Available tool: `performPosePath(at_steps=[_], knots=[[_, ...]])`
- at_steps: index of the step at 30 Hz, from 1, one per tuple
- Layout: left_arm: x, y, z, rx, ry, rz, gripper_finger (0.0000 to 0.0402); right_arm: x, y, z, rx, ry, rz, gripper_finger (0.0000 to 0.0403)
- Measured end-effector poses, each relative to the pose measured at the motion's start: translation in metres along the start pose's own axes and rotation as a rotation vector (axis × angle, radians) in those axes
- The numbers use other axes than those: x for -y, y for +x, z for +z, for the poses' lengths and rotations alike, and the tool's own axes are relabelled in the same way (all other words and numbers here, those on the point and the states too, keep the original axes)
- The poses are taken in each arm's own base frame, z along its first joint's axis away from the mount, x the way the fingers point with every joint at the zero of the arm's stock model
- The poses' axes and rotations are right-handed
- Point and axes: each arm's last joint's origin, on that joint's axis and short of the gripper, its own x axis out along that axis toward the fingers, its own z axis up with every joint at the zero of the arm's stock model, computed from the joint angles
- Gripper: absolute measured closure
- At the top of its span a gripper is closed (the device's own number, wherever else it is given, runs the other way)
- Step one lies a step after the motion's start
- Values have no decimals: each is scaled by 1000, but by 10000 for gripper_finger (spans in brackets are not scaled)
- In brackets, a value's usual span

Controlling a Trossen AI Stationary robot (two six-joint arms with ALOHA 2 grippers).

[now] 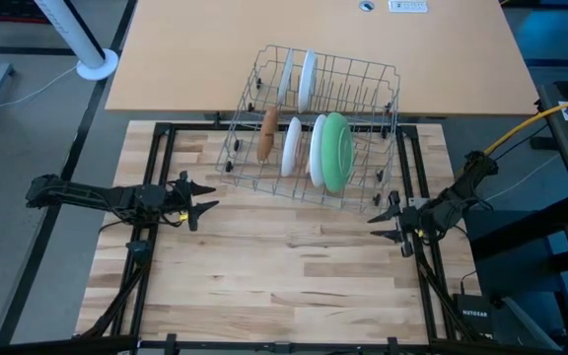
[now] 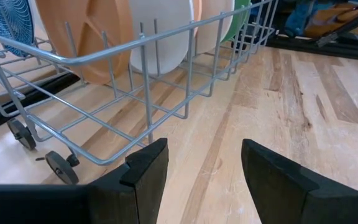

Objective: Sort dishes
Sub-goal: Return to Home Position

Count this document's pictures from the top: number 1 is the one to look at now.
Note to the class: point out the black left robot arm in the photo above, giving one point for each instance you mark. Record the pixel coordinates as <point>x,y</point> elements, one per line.
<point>82,194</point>

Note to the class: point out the light wood desk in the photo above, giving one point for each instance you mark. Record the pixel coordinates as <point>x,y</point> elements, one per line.
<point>190,59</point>

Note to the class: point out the black crate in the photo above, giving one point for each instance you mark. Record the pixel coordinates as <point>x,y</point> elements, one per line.
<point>13,10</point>

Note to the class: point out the white plate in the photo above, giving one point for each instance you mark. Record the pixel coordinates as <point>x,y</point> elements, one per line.
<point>316,153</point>
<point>307,79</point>
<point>285,76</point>
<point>291,148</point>

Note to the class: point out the white tower fan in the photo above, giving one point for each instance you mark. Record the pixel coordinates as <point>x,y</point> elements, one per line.
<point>74,29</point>

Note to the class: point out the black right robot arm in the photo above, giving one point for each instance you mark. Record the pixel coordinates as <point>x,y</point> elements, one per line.
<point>461,192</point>

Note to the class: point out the grey desk grommet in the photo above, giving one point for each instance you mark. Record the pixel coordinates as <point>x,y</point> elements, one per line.
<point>367,6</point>

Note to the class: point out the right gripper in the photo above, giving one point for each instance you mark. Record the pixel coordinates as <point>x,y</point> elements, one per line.
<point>417,221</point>

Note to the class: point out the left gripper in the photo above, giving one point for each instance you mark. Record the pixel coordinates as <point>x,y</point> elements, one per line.
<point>173,204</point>

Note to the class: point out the black network switch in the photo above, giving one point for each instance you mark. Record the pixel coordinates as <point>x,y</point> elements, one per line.
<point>474,313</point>

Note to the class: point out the black metal table frame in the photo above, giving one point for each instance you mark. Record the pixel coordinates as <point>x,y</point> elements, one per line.
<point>185,126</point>

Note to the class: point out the white power strip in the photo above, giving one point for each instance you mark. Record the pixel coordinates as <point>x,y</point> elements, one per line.
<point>407,6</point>

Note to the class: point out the green plate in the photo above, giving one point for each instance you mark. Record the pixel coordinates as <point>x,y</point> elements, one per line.
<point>337,153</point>

